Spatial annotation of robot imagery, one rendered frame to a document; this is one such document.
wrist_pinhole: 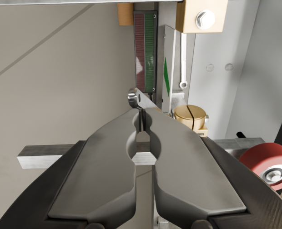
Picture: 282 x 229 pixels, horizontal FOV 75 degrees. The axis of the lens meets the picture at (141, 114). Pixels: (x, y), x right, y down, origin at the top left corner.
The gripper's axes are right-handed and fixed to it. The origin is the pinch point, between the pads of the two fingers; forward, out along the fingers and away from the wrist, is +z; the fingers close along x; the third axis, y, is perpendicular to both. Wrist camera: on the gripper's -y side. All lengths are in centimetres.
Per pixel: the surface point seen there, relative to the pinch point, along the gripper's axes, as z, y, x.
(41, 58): 99, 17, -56
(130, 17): 92, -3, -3
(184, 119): 12.4, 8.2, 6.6
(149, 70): 28.8, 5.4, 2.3
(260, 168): 8.5, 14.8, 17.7
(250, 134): 26.4, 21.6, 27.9
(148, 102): 3.2, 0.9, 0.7
